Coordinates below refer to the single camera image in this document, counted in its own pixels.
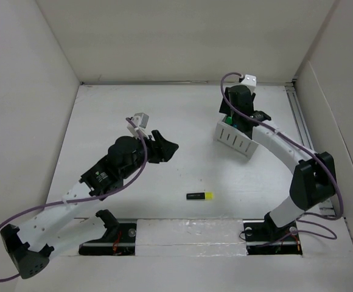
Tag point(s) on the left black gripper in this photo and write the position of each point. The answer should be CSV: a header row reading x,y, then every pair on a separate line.
x,y
161,149

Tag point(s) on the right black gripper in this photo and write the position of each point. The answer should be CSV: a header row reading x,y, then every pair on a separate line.
x,y
224,108

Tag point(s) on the yellow cap highlighter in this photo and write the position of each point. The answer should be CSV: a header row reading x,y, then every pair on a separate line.
x,y
199,196

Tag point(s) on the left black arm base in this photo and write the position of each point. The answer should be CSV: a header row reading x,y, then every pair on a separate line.
x,y
118,238

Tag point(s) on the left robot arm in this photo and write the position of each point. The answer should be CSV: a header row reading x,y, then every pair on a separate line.
x,y
32,244

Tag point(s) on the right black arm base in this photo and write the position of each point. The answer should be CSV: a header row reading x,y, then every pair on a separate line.
x,y
264,238

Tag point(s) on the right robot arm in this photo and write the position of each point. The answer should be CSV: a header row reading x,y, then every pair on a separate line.
x,y
313,174

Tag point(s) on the white slotted pen holder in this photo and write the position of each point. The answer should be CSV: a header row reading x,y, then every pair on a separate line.
x,y
235,139

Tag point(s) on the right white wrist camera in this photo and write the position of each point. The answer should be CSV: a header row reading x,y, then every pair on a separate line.
x,y
250,81

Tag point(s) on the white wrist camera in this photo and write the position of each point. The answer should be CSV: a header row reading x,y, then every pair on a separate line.
x,y
138,124
250,81

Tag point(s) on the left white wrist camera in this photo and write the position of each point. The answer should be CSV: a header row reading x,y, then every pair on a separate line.
x,y
138,124

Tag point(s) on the aluminium rail right side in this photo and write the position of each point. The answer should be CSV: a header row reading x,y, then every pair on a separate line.
x,y
326,208

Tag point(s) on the aluminium rail back edge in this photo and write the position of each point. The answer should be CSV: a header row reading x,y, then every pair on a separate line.
x,y
184,82

